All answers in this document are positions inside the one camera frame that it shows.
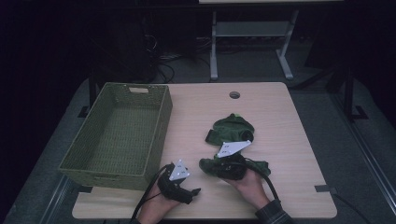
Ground green woven basket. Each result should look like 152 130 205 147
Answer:
58 81 174 192

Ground hand-held gripper cable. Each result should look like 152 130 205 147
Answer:
244 158 280 201
130 163 172 221

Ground grey tape strip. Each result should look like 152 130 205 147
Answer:
314 184 338 196

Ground metal floor rail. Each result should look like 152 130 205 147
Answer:
330 92 396 217
38 175 71 224

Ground black floor cables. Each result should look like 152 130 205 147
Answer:
142 33 213 84

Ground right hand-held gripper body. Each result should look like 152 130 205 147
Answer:
214 139 253 181

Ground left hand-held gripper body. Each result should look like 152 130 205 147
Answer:
157 159 194 203

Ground right hand-held gripper cable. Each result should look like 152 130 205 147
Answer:
244 158 280 201

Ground grey metal stand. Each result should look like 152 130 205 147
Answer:
209 8 301 82

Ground person's right hand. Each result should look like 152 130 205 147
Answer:
223 168 272 211

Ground left hand-held gripper cable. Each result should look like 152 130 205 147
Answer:
130 163 172 221

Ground black stand post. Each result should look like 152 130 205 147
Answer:
342 64 369 122

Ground black cable on floor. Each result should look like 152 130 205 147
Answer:
332 192 373 224

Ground person's left hand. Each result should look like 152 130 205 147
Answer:
136 183 181 224

